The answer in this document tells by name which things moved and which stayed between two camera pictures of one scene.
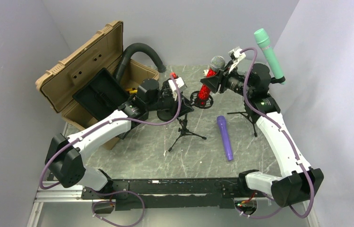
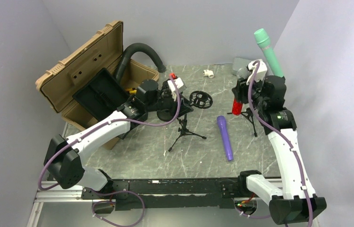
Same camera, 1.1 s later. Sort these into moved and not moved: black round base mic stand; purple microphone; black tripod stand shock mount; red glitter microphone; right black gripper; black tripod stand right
Moved: right black gripper; red glitter microphone
Not moved: purple microphone; black round base mic stand; black tripod stand shock mount; black tripod stand right
